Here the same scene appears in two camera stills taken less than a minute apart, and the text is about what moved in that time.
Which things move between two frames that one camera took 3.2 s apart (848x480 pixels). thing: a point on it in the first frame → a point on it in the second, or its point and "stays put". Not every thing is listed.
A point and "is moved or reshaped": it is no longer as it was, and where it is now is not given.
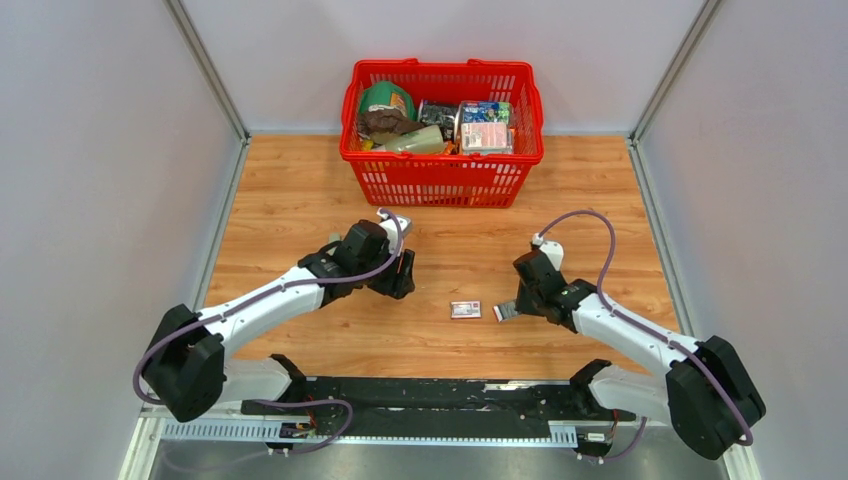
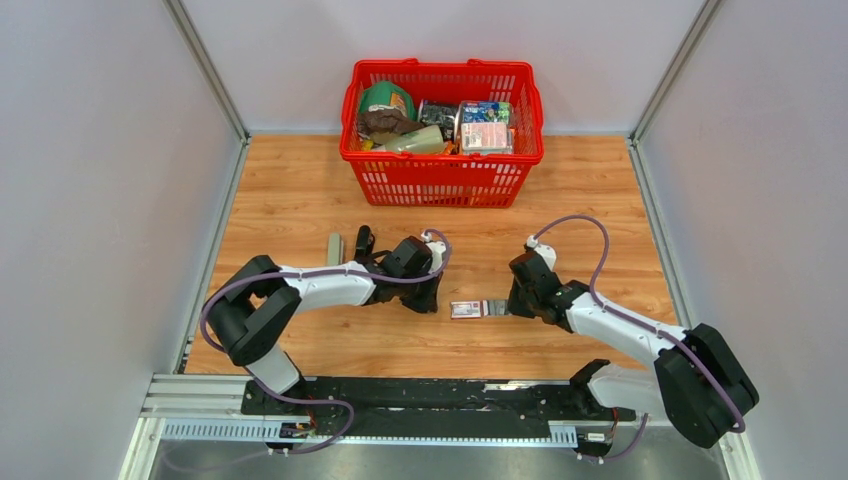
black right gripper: x=522 y=306 stays put
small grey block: x=505 y=311 is moved or reshaped
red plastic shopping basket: x=442 y=135 stays put
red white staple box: x=465 y=309 stays put
